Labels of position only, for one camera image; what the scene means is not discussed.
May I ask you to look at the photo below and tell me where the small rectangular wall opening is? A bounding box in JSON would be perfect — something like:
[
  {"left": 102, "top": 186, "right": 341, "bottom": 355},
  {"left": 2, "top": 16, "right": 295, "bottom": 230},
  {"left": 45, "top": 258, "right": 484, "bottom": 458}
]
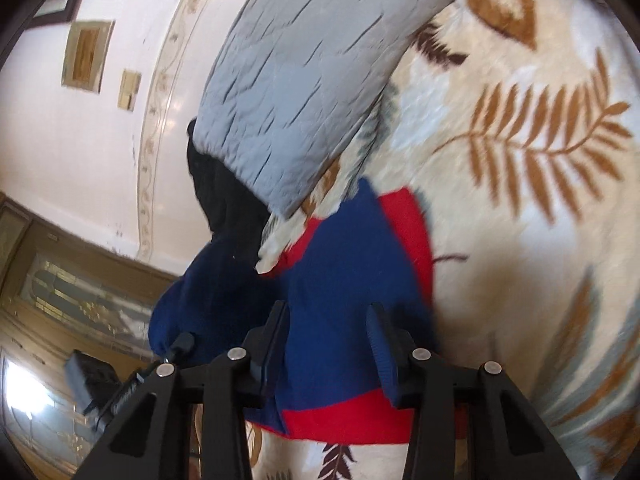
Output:
[{"left": 117, "top": 70, "right": 142, "bottom": 111}]

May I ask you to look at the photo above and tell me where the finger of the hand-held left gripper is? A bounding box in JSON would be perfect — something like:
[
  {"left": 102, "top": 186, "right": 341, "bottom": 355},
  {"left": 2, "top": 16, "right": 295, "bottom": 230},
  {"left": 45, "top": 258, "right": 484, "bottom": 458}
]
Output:
[{"left": 162, "top": 332, "right": 196, "bottom": 366}]

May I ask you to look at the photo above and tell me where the large rectangular wall opening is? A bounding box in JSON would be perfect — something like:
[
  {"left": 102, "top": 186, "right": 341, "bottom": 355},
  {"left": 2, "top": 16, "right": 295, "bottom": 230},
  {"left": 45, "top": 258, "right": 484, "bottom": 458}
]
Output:
[{"left": 61, "top": 20, "right": 116, "bottom": 93}]

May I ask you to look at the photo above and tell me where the blue and red garment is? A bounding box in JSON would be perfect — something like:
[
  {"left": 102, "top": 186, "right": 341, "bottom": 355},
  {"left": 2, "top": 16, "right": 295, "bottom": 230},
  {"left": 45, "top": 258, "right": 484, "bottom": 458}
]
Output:
[{"left": 147, "top": 177, "right": 471, "bottom": 446}]

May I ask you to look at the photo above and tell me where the floral fleece blanket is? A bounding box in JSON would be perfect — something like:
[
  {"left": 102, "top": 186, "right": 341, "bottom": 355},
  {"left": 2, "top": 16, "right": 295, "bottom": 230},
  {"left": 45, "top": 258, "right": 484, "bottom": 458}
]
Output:
[{"left": 245, "top": 0, "right": 640, "bottom": 480}]

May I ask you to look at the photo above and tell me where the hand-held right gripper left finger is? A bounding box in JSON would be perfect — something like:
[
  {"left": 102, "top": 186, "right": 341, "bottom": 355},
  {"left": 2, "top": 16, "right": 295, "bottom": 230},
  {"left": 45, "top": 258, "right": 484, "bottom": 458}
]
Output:
[{"left": 75, "top": 301, "right": 290, "bottom": 480}]

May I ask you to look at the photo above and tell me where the wooden door with glass panels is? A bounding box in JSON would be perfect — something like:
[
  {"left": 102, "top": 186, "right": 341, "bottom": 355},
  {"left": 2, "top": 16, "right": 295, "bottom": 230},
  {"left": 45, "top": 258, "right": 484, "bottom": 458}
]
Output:
[{"left": 0, "top": 195, "right": 201, "bottom": 480}]

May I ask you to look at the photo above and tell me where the grey quilted pillow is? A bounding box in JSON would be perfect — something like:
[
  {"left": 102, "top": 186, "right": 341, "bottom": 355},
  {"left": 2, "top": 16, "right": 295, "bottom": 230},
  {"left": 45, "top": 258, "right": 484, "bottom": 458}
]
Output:
[{"left": 192, "top": 0, "right": 468, "bottom": 218}]

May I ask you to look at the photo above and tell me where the black cloth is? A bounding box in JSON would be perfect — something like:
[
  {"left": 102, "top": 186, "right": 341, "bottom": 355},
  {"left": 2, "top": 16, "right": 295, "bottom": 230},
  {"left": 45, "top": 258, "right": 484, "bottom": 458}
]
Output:
[{"left": 186, "top": 117, "right": 273, "bottom": 266}]

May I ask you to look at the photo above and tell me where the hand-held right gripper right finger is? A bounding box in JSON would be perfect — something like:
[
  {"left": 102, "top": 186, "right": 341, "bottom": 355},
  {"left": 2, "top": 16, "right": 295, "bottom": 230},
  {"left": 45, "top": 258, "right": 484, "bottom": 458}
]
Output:
[{"left": 366, "top": 304, "right": 581, "bottom": 480}]

